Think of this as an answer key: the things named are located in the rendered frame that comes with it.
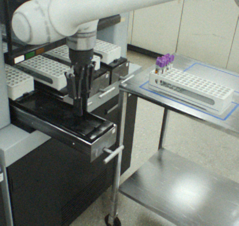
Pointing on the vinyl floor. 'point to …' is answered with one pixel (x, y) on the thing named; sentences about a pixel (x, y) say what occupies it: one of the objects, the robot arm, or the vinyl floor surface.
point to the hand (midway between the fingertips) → (80, 104)
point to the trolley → (149, 200)
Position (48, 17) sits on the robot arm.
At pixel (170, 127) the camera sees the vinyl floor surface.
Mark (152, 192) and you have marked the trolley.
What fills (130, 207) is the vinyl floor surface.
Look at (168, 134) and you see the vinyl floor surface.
